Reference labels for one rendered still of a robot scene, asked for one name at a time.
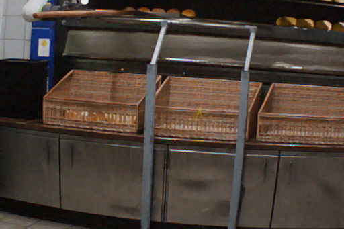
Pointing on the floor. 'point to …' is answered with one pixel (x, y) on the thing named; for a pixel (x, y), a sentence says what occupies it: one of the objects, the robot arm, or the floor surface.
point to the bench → (165, 180)
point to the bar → (154, 109)
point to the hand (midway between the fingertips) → (87, 13)
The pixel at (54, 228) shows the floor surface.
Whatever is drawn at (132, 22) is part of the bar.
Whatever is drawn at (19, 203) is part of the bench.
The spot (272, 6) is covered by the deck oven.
